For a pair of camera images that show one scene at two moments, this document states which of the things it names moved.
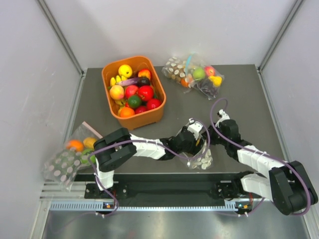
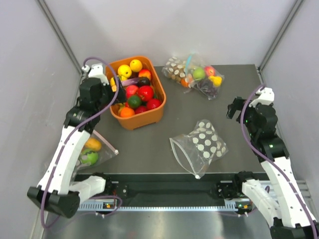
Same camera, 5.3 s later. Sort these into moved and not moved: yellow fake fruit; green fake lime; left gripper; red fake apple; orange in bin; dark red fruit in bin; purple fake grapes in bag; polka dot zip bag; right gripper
Moved: left gripper; right gripper; polka dot zip bag
Not moved: purple fake grapes in bag; red fake apple; green fake lime; yellow fake fruit; orange in bin; dark red fruit in bin
